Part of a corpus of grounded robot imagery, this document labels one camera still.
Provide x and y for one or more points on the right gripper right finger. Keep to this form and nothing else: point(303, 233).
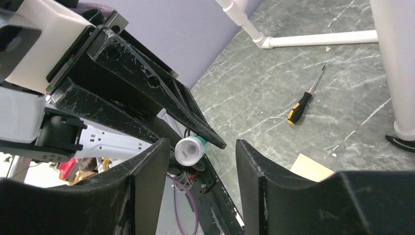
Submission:
point(276, 201)

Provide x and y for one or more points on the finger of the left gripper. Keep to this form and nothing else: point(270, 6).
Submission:
point(127, 74)
point(73, 99)

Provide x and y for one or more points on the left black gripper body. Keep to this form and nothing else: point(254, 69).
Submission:
point(77, 67)

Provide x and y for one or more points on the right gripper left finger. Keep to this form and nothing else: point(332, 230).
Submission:
point(124, 200)

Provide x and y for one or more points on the green white glue stick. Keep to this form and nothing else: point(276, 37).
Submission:
point(188, 151)

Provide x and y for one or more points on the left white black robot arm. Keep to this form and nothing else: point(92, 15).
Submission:
point(30, 126)

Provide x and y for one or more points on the black grey pliers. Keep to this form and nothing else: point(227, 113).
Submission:
point(408, 146)

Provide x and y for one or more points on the yellow black screwdriver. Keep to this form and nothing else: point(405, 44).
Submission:
point(298, 109)

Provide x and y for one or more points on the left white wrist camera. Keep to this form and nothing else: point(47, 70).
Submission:
point(36, 37)

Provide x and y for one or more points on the white PVC pipe frame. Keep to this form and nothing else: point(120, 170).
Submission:
point(394, 31)

